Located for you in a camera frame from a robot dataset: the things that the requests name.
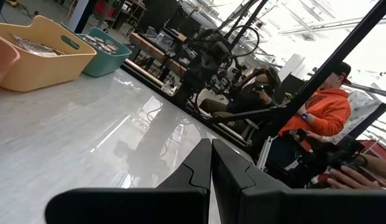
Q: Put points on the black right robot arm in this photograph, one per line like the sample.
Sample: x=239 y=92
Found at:
x=202 y=68

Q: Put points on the person's forearm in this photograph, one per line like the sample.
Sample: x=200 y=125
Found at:
x=379 y=165

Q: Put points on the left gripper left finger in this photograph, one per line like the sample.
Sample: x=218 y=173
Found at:
x=133 y=207

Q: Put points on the black aluminium table frame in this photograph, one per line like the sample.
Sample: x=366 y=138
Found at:
x=335 y=58

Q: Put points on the orange plastic bin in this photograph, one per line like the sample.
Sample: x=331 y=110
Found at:
x=3 y=59

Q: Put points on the white patterned cloth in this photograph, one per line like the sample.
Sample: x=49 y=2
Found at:
x=363 y=109

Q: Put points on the black red handheld controller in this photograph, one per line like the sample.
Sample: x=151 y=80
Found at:
x=329 y=155

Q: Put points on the person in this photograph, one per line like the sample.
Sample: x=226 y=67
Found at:
x=251 y=102
x=326 y=112

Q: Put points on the wooden bench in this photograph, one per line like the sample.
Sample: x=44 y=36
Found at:
x=155 y=51

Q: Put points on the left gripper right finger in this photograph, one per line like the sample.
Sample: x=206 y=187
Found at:
x=273 y=207

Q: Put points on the teal plastic bin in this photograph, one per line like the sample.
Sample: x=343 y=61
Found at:
x=102 y=65

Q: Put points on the red box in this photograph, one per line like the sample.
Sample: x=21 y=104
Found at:
x=379 y=149

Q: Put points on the black divider panel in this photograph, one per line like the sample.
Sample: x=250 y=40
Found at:
x=155 y=15

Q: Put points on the person's hand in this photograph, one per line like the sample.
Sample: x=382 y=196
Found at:
x=351 y=179

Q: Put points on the clear plastic bag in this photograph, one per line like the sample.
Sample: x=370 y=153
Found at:
x=158 y=37

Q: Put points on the yellow plastic bin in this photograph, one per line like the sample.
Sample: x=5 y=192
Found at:
x=46 y=71

